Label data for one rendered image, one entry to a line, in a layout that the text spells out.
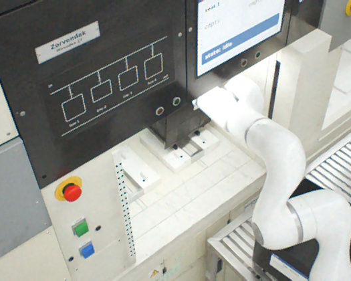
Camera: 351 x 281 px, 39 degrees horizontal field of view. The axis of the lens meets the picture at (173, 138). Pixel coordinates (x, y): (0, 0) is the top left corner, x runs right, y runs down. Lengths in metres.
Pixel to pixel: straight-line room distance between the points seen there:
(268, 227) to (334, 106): 1.03
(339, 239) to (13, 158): 0.70
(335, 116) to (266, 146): 0.90
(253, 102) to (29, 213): 0.64
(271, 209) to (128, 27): 0.49
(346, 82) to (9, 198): 1.51
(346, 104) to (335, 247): 1.02
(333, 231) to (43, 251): 0.66
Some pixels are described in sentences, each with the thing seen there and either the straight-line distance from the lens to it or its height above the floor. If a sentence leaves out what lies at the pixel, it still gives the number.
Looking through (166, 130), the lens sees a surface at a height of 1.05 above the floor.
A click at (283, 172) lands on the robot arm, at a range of 1.11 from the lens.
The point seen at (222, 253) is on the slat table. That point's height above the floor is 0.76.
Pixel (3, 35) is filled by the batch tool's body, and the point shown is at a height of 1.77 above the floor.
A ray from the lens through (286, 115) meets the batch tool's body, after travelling 1.54.
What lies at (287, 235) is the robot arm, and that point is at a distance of 1.12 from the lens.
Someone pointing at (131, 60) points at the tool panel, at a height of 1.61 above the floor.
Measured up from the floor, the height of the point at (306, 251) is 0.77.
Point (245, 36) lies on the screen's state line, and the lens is 1.23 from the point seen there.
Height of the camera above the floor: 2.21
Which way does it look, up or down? 46 degrees down
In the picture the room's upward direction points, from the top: 2 degrees counter-clockwise
